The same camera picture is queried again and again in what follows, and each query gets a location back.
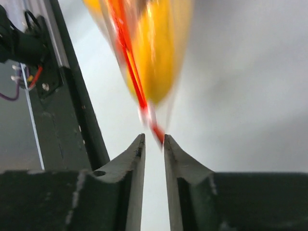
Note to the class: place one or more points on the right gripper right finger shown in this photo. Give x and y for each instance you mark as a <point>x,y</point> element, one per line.
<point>200,199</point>

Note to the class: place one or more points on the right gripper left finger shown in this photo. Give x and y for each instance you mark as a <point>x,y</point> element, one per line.
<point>108,199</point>

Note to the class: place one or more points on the clear zip top bag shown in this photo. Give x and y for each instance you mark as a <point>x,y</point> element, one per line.
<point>113,18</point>

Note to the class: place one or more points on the yellow fake corn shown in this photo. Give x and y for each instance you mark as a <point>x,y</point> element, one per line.
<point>159,41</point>

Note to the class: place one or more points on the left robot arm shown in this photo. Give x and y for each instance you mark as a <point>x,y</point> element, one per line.
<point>29,47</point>

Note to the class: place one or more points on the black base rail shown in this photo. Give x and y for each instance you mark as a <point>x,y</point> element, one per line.
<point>65,125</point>

